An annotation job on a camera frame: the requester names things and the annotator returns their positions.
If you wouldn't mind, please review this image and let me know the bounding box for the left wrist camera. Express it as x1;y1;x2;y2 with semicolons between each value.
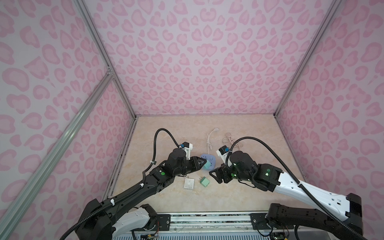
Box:
180;142;193;160

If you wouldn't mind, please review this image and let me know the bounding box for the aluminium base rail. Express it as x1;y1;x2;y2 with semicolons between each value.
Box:
89;209;343;240

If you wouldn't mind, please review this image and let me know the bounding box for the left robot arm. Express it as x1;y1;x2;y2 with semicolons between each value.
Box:
60;148;207;240

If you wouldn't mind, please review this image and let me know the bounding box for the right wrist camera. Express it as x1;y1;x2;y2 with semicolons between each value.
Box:
216;145;230;164

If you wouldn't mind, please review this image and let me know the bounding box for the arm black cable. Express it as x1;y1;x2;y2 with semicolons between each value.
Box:
142;128;182;181
226;136;368;240

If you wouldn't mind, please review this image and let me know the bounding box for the white charger plug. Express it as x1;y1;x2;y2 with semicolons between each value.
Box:
184;178;195;190

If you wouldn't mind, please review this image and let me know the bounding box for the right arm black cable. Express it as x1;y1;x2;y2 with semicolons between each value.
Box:
226;136;368;240

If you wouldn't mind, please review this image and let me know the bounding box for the light green charger plug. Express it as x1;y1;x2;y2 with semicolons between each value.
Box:
200;177;210;188

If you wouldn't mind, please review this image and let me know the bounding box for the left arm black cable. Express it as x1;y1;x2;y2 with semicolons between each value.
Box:
142;128;182;181

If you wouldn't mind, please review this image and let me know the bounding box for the blue square power strip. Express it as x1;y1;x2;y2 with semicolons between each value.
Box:
199;127;220;171

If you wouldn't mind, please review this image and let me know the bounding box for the left wall aluminium strut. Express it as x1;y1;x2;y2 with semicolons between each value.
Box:
1;72;115;240

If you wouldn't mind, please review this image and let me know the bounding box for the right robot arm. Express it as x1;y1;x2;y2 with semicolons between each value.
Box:
210;147;364;240

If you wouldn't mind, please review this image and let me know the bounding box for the teal charger plug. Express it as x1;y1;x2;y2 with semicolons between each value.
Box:
203;161;212;170

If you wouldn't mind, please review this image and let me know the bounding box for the pink round power strip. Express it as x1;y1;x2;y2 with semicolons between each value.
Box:
222;133;243;149

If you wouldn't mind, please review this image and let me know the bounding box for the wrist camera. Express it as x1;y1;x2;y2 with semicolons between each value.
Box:
216;145;230;164
180;142;193;160

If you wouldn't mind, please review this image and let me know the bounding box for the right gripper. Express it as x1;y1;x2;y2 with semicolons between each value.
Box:
206;162;252;185

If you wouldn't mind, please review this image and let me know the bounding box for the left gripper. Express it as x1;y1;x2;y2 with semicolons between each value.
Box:
174;158;210;179

